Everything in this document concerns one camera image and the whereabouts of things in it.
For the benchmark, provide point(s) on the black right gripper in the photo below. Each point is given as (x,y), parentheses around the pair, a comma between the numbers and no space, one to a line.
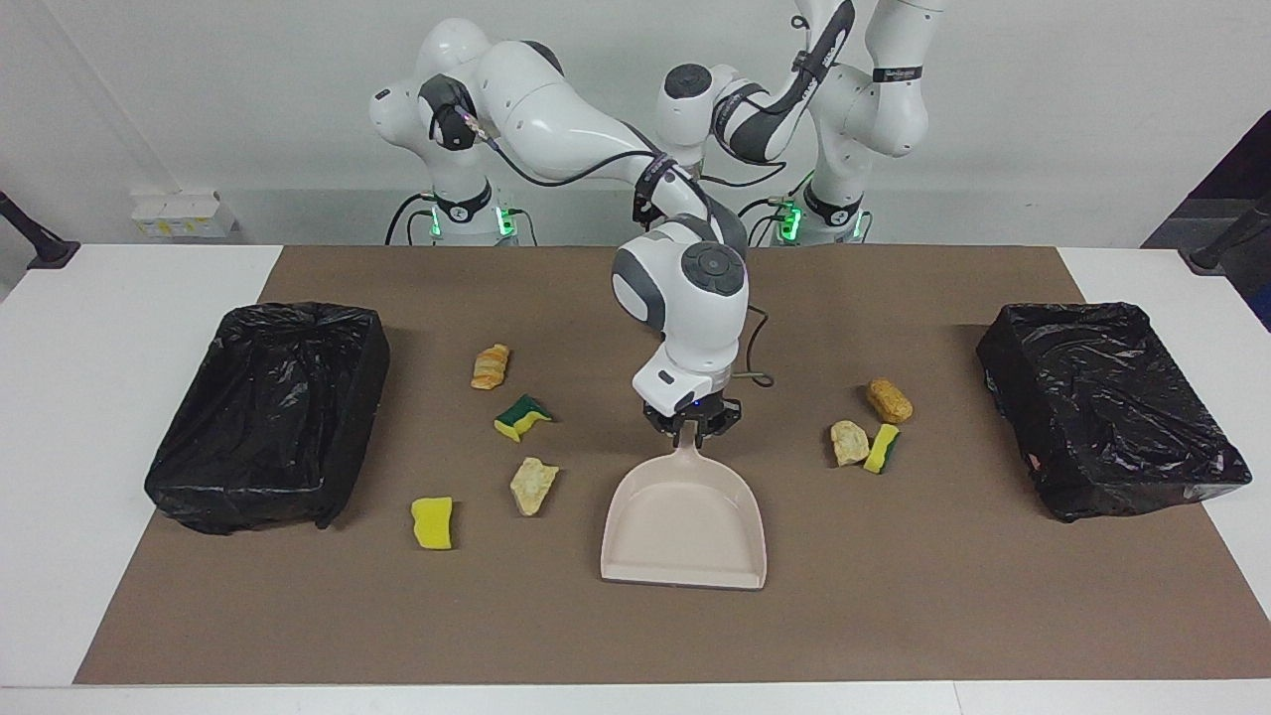
(710,409)

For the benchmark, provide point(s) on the beige plastic dustpan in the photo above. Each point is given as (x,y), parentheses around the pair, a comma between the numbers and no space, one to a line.
(685,526)

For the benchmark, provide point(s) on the pale croissant piece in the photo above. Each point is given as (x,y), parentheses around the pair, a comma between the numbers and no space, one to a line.
(848,442)

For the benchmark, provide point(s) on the beige bread chunk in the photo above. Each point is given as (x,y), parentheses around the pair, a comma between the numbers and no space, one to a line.
(533,486)

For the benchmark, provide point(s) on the small yellow green sponge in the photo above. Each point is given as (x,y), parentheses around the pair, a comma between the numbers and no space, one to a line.
(881,448)

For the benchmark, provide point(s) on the brown bread roll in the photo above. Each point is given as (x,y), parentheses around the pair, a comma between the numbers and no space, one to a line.
(889,400)

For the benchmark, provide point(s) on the striped orange croissant piece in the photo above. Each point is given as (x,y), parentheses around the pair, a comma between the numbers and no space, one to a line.
(490,366)

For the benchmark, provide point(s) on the plain yellow sponge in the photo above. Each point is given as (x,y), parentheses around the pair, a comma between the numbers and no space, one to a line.
(432,522)

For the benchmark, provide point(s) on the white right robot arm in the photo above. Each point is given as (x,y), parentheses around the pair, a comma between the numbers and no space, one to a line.
(556,109)

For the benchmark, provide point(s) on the black lined trash bin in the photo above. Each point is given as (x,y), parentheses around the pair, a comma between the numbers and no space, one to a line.
(268,417)
(1102,407)

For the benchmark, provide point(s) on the brown table mat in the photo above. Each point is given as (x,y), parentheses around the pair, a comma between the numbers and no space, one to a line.
(894,596)

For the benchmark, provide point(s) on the white wall socket box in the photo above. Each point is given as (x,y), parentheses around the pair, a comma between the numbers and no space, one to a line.
(179,214)

